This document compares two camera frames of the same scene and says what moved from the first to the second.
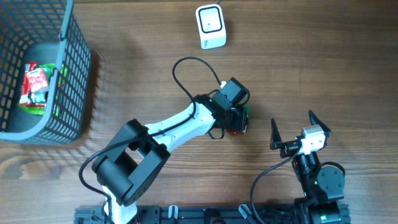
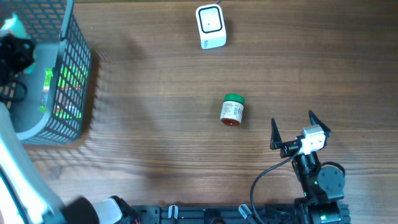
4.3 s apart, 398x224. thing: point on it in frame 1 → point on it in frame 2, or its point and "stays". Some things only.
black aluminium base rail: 168,214 stays
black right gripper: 289,147 stays
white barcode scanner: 211,25 stays
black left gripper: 237,121 → 15,54
